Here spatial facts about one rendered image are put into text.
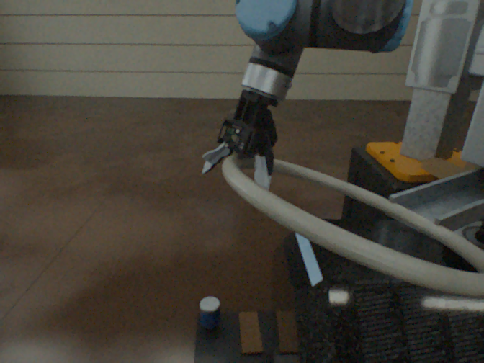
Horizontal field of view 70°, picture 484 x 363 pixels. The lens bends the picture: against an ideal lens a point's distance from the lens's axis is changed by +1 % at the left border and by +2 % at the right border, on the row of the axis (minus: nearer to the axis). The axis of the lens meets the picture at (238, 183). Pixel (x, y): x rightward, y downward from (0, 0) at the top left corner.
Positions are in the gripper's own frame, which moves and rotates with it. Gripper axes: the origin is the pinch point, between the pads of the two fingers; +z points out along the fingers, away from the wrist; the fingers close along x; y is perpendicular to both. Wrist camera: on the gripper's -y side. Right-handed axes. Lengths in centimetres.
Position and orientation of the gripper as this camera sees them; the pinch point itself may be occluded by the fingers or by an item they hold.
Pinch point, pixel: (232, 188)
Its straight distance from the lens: 72.9
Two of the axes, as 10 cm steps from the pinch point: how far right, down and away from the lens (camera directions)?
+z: -3.3, 9.1, 2.3
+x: 8.3, 4.0, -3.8
